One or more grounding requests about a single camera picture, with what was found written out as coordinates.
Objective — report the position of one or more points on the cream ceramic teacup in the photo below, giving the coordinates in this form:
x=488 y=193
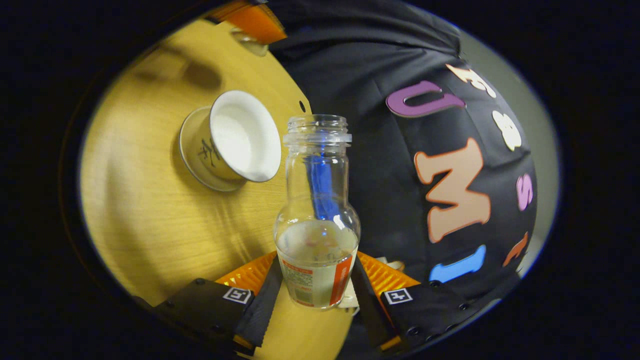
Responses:
x=240 y=135

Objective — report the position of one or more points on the clear glass water bottle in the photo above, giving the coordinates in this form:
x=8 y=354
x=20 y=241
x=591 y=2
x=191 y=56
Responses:
x=317 y=250

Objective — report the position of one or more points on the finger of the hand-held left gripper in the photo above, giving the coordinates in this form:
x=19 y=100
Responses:
x=257 y=22

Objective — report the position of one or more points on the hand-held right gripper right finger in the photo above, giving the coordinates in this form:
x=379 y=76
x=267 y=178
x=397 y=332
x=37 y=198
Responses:
x=370 y=310

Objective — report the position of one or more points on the black backdrop cloth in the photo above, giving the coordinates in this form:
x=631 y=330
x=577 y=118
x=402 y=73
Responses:
x=375 y=60

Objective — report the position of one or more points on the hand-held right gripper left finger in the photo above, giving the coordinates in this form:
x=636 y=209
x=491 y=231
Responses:
x=262 y=305

